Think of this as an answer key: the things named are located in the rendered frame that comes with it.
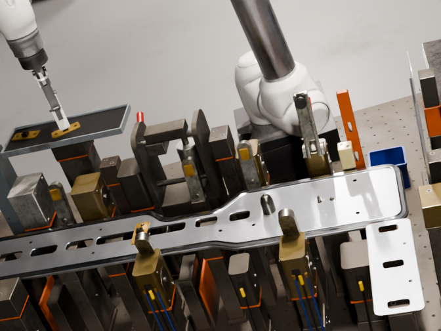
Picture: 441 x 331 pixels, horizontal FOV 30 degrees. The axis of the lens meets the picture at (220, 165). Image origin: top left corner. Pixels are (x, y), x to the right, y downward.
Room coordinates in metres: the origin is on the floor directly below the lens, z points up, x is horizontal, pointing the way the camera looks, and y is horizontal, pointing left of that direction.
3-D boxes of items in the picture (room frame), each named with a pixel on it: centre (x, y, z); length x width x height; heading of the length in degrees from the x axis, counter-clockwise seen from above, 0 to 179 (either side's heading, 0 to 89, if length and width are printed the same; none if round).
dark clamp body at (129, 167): (1.95, 0.23, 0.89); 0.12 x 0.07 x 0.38; 165
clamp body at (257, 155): (1.85, -0.08, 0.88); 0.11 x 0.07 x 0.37; 165
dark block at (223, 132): (1.88, -0.02, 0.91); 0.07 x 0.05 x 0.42; 165
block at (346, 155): (1.71, -0.31, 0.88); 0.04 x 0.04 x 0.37; 75
